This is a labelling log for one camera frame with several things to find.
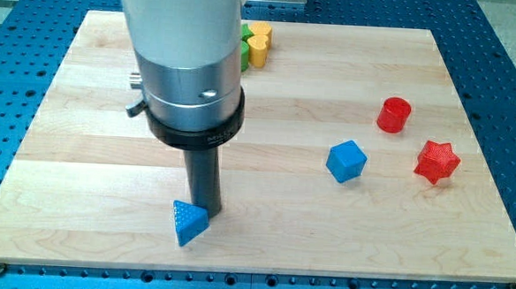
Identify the red star block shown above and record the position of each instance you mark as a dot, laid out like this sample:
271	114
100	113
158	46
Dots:
436	161

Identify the yellow heart block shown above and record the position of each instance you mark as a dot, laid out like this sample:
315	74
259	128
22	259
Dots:
262	28
258	50

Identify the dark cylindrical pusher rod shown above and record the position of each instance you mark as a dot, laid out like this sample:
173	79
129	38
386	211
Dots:
202	169

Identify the blue perforated metal table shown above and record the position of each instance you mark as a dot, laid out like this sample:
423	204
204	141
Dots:
36	34

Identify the green block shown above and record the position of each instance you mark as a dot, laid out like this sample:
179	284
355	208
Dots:
246	32
244	56

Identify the green block rear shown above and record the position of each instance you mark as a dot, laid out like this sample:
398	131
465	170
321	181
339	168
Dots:
246	32

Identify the blue triangle block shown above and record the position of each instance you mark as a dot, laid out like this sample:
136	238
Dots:
190	221

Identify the green block front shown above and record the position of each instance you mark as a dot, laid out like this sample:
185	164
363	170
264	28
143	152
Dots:
244	56

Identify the blue cube block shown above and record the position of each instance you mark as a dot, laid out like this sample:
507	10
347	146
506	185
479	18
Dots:
346	161

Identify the wooden board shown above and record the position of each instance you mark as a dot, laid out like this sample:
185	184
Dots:
92	187

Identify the red cylinder block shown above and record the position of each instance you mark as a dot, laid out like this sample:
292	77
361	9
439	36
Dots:
394	114

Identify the yellow heart block rear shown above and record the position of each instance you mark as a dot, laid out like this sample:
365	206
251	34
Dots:
262	28

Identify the yellow heart block front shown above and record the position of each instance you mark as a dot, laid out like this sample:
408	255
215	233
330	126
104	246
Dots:
258	50

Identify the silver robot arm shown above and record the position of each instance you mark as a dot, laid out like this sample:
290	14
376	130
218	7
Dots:
189	58

